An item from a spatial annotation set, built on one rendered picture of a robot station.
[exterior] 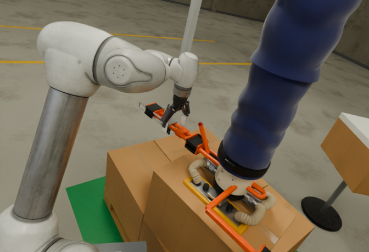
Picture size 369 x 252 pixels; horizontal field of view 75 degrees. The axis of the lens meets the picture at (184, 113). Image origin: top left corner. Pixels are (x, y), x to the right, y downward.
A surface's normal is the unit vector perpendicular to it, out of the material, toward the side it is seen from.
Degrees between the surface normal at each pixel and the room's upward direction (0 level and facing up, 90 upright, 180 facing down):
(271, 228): 0
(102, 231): 0
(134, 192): 0
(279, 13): 74
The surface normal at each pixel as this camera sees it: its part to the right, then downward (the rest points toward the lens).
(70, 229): 0.22, -0.84
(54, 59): -0.34, 0.11
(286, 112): 0.45, 0.36
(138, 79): 0.72, 0.54
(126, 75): -0.14, 0.17
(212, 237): -0.70, 0.23
